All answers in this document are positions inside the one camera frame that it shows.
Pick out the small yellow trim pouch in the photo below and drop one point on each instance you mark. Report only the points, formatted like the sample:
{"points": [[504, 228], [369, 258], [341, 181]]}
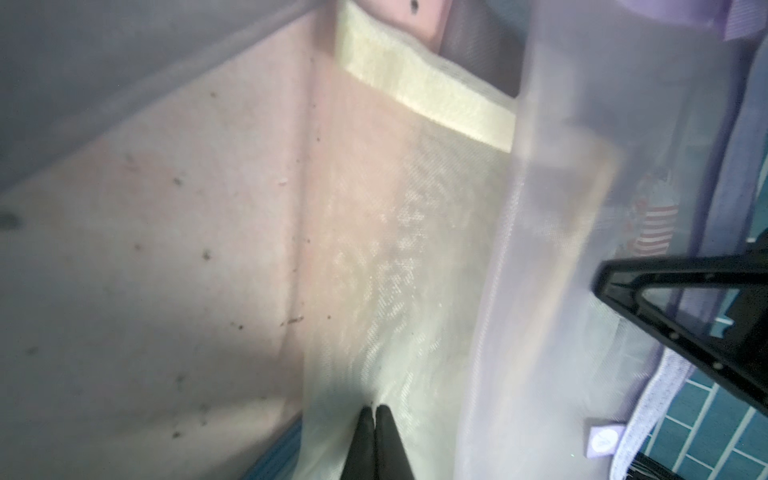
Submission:
{"points": [[405, 183]]}

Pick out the striped flag drink can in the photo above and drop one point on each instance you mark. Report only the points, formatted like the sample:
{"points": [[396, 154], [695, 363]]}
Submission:
{"points": [[653, 218]]}

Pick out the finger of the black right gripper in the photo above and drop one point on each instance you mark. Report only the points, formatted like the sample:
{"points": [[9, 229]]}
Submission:
{"points": [[711, 311]]}

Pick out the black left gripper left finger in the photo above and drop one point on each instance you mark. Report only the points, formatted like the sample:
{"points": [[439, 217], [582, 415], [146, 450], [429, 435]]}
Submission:
{"points": [[360, 463]]}

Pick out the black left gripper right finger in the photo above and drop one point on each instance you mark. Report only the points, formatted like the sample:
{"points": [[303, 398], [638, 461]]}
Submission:
{"points": [[391, 459]]}

